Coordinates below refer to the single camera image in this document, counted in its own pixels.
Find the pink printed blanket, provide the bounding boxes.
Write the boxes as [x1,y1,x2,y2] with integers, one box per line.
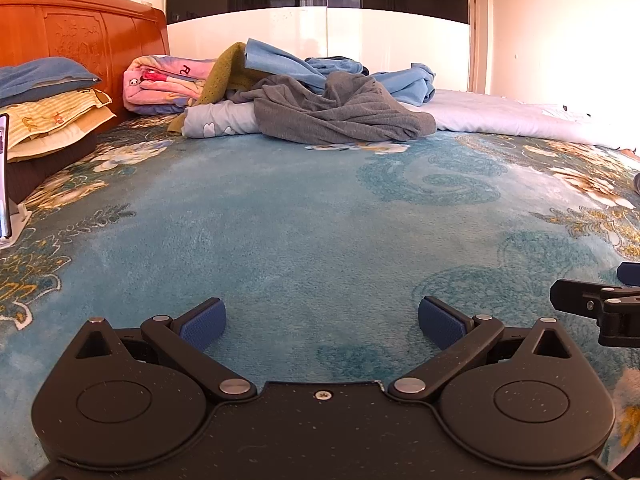
[122,54,221,116]

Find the light blue cloth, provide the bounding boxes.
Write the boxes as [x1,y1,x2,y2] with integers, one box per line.
[244,37,437,107]

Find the smartphone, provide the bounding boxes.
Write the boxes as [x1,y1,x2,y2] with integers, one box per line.
[0,112,11,239]

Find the dark brown cushion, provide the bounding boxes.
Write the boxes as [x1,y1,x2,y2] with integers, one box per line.
[4,132,99,202]

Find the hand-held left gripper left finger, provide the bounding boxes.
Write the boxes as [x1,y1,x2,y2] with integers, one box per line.
[74,298,258,403]

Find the yellow striped pillow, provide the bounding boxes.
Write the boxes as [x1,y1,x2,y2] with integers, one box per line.
[0,88,114,137]

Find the light blue floral quilt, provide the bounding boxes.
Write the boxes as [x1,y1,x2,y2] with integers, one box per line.
[181,87,640,150]

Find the beige pillow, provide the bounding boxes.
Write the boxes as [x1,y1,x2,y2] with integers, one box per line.
[6,106,118,163]

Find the teal floral blanket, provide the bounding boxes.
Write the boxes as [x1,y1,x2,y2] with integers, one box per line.
[0,110,640,480]

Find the carved wooden headboard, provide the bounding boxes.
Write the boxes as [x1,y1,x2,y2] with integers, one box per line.
[0,0,169,126]

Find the white wardrobe with black band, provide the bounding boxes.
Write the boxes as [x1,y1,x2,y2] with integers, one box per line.
[165,0,474,94]

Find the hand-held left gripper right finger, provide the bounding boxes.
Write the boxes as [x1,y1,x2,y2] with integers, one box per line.
[387,296,576,403]

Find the blue pillow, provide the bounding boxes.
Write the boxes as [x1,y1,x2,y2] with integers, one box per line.
[0,56,104,109]

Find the olive knit cloth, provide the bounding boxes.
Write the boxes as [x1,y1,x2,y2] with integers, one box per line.
[167,41,275,134]

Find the grey garment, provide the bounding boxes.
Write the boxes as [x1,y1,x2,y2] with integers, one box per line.
[227,71,437,145]

